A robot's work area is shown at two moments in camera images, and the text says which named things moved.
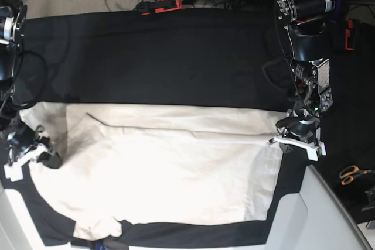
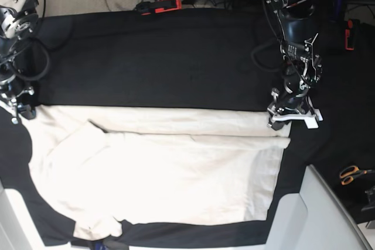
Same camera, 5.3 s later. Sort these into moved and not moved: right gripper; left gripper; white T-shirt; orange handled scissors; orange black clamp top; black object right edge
Moved: right gripper; left gripper
Not moved: orange black clamp top; orange handled scissors; white T-shirt; black object right edge
